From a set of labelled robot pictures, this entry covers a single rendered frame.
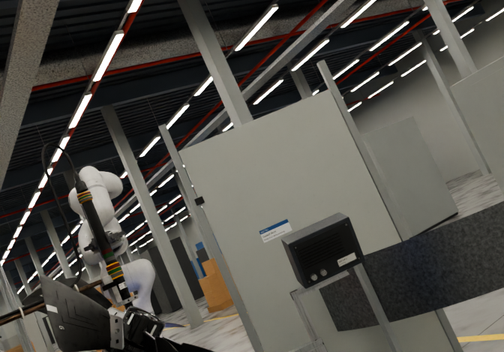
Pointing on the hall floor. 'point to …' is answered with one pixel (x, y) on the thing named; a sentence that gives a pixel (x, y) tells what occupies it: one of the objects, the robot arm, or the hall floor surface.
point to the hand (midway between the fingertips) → (101, 240)
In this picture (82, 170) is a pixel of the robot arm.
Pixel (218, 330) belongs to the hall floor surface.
